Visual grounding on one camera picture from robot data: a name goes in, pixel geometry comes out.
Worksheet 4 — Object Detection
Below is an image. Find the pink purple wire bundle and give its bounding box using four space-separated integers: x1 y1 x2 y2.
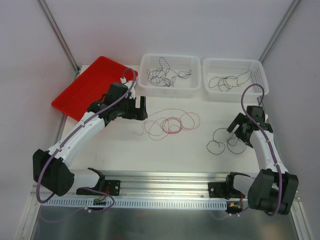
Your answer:
133 108 202 141

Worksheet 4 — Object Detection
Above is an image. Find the dark purple wire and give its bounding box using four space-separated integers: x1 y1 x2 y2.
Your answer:
146 56 173 88
172 69 193 79
149 66 177 88

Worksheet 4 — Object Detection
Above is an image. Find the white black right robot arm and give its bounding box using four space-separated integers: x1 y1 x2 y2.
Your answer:
224 105 299 216

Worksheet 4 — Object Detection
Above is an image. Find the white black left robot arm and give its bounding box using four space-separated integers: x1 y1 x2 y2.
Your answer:
32 82 148 197

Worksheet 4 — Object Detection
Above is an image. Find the white basket right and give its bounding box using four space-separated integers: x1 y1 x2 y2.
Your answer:
202 58 269 103

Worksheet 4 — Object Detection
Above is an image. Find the white basket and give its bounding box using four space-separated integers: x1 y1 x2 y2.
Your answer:
137 53 202 98
202 58 269 103

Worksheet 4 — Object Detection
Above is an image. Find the white basket middle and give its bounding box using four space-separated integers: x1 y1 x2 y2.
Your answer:
137 53 202 98

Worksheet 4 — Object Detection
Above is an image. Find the red plastic tray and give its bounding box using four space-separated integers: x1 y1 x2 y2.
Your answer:
51 56 127 121

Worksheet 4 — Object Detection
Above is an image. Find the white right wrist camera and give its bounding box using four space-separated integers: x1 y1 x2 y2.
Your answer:
257 97 270 121

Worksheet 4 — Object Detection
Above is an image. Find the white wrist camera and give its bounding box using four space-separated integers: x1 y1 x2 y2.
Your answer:
120 77 136 99
257 97 270 121

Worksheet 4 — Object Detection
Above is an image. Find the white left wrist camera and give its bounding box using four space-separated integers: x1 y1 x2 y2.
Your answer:
120 77 136 99

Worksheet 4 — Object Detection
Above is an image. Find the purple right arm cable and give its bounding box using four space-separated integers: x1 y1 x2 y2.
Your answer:
240 83 285 217

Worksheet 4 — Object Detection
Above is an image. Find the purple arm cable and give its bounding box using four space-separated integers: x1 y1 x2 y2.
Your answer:
36 67 139 203
240 83 285 217

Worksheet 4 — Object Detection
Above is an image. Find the aluminium rail base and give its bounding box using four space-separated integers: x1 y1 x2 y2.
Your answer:
29 170 301 201

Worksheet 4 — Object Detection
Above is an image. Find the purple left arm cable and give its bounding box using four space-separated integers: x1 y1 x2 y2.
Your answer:
36 67 139 203

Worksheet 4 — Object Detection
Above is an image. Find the white slotted cable duct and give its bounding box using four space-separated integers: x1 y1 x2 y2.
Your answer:
45 197 227 211

